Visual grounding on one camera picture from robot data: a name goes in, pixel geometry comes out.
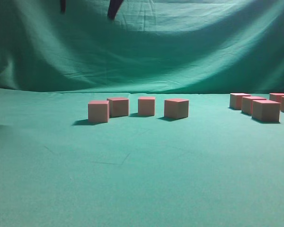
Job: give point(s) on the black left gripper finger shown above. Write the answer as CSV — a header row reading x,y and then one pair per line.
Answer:
x,y
113,8

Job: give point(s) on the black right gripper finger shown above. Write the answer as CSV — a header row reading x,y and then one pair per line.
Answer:
x,y
62,6

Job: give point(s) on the green backdrop cloth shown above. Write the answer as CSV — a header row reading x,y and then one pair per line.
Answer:
x,y
152,46

